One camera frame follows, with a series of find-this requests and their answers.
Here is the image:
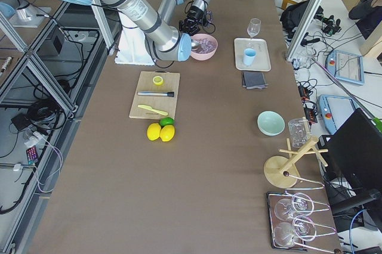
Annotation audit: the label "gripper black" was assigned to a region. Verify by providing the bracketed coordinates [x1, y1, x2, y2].
[178, 0, 214, 36]

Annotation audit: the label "metal ice scoop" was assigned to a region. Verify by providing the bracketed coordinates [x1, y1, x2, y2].
[191, 39, 201, 52]

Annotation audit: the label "pink bowl with ice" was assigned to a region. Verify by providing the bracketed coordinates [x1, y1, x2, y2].
[190, 33, 218, 61]

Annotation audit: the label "light blue cup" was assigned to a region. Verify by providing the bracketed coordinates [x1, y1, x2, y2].
[243, 48, 257, 66]

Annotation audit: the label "wooden cup tree stand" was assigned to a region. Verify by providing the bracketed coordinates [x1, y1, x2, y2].
[263, 134, 328, 189]

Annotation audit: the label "clear wine glass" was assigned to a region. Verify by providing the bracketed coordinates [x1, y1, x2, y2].
[247, 18, 261, 39]

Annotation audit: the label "cream plastic tray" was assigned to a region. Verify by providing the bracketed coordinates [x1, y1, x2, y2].
[234, 38, 271, 72]

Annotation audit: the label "half lemon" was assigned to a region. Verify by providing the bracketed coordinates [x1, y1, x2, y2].
[152, 76, 164, 86]

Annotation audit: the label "grey folded cloth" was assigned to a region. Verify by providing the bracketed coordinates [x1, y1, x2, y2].
[242, 71, 268, 89]

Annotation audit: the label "wooden cutting board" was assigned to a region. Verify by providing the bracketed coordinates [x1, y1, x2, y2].
[129, 71, 180, 119]

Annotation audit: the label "black bag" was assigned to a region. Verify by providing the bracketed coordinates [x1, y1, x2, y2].
[280, 0, 310, 40]

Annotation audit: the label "yellow plastic knife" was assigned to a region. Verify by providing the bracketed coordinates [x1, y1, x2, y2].
[137, 104, 168, 116]

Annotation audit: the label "green lime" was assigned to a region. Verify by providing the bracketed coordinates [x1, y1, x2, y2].
[159, 117, 174, 127]

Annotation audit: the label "whole lemon far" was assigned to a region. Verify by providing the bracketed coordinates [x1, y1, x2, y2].
[159, 125, 175, 142]

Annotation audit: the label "whole lemon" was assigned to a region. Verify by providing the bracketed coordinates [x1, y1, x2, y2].
[159, 125, 175, 142]
[146, 123, 162, 141]

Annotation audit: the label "whole lemon near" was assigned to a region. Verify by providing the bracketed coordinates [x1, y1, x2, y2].
[146, 123, 162, 141]

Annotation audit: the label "mint green bowl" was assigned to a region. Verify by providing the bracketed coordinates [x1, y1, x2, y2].
[257, 111, 285, 136]

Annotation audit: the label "blue teach pendant far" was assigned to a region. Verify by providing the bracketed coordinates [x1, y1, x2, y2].
[326, 50, 365, 85]

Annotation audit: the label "blue teach pendant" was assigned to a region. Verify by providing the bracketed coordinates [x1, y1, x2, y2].
[326, 50, 365, 85]
[318, 94, 359, 135]

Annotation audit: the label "blue teach pendant near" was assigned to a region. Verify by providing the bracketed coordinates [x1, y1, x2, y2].
[318, 94, 359, 135]

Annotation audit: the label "black monitor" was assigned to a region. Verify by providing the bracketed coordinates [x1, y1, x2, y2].
[324, 109, 381, 214]

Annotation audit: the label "hanging wine glass upper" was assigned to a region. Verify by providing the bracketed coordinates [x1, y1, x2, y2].
[273, 193, 330, 222]

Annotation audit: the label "hanging wine glass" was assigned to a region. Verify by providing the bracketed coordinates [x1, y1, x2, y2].
[273, 215, 338, 249]
[273, 193, 330, 222]

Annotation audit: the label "black glass rack tray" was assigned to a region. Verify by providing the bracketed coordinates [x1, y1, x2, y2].
[266, 192, 307, 253]

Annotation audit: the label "smartphone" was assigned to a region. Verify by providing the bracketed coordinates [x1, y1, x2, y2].
[26, 146, 39, 165]

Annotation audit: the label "hanging wine glass lower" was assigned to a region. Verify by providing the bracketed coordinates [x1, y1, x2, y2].
[273, 215, 338, 249]

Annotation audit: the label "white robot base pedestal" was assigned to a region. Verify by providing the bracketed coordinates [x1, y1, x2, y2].
[115, 13, 154, 66]

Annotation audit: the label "aluminium frame post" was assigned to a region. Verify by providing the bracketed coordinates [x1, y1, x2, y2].
[285, 0, 322, 62]

